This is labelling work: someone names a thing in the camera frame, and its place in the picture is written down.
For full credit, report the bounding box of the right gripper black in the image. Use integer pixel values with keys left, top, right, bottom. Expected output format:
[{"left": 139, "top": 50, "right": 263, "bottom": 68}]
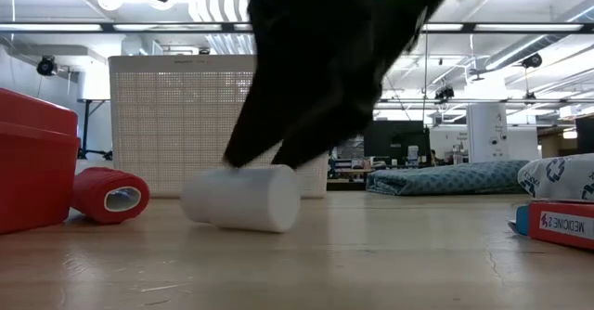
[{"left": 222, "top": 0, "right": 457, "bottom": 170}]

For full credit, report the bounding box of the white plastic bottle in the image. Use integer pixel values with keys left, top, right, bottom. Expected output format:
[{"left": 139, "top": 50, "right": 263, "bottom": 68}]
[{"left": 179, "top": 163, "right": 302, "bottom": 234}]

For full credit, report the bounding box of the white perforated plastic basket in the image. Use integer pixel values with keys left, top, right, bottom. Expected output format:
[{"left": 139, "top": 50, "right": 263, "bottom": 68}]
[{"left": 107, "top": 54, "right": 330, "bottom": 200}]

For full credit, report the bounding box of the red plastic container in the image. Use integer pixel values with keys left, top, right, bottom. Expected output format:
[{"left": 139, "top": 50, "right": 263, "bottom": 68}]
[{"left": 0, "top": 86, "right": 82, "bottom": 236}]

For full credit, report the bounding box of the red bandage roll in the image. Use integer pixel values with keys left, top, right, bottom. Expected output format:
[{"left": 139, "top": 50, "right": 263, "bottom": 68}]
[{"left": 70, "top": 166, "right": 151, "bottom": 226}]

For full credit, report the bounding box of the small blue box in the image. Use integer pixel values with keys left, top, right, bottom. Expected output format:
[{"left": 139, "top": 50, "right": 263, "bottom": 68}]
[{"left": 513, "top": 202, "right": 531, "bottom": 238}]

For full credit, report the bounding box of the white pack with teal crosses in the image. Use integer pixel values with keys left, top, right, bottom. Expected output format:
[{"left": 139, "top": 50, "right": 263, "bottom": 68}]
[{"left": 516, "top": 152, "right": 594, "bottom": 203}]

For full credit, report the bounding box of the red medicine box white label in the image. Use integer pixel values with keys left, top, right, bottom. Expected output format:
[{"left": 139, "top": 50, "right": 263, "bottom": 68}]
[{"left": 526, "top": 199, "right": 594, "bottom": 252}]

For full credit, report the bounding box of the black background monitor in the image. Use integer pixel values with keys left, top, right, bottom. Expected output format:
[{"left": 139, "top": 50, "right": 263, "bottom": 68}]
[{"left": 362, "top": 120, "right": 431, "bottom": 161}]

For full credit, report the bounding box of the black background column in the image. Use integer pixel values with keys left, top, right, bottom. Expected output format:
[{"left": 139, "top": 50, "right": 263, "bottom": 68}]
[{"left": 79, "top": 98, "right": 93, "bottom": 161}]

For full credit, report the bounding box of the folded blue patterned cloth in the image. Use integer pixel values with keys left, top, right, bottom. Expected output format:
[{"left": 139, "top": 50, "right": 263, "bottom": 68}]
[{"left": 365, "top": 159, "right": 531, "bottom": 197}]

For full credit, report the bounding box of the white background kiosk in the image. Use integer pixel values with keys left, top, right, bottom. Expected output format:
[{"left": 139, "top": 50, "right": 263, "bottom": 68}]
[{"left": 465, "top": 102, "right": 510, "bottom": 164}]

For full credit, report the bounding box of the brown wooden cabinet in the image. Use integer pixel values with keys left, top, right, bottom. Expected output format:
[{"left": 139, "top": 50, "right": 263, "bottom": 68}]
[{"left": 537, "top": 126, "right": 577, "bottom": 161}]

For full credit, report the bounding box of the overhead black frame bar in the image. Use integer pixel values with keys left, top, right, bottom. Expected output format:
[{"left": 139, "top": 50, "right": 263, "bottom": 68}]
[{"left": 0, "top": 20, "right": 594, "bottom": 35}]

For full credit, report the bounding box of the black ceiling camera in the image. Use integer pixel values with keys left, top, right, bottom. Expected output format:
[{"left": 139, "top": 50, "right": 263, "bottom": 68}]
[
  {"left": 35, "top": 55, "right": 58, "bottom": 78},
  {"left": 434, "top": 84, "right": 456, "bottom": 102},
  {"left": 521, "top": 52, "right": 544, "bottom": 70}
]

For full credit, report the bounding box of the thin vertical cable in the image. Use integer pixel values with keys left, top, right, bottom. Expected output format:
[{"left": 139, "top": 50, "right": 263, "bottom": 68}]
[{"left": 422, "top": 31, "right": 430, "bottom": 125}]

